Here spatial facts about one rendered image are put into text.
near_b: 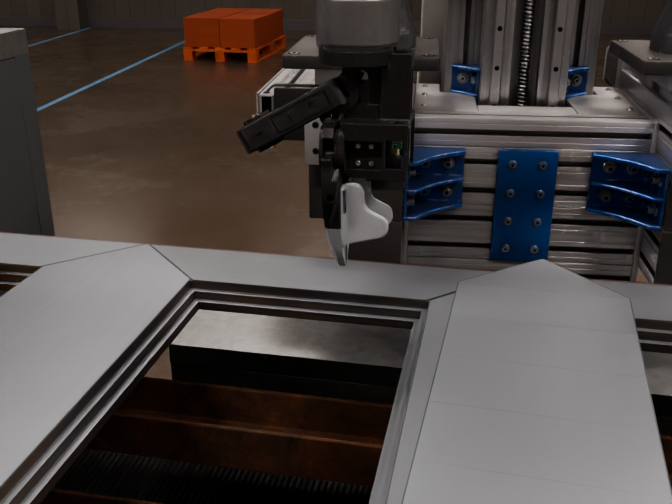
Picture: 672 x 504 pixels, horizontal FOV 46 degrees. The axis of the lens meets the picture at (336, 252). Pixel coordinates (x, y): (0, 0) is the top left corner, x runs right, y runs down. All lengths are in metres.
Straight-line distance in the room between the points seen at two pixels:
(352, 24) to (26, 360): 0.41
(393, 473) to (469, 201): 0.70
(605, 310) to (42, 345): 0.55
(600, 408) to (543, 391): 0.05
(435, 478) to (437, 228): 0.70
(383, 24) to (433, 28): 0.92
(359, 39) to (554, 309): 0.34
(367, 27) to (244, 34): 7.18
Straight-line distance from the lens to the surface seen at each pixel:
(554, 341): 0.78
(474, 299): 0.85
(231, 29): 7.91
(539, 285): 0.89
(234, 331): 1.13
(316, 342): 1.09
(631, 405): 0.70
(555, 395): 0.70
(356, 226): 0.76
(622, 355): 0.77
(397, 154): 0.74
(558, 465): 0.62
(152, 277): 0.91
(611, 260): 1.29
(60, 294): 0.89
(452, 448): 0.62
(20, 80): 1.44
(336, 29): 0.71
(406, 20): 1.21
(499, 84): 1.30
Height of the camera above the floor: 1.21
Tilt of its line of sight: 22 degrees down
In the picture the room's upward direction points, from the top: straight up
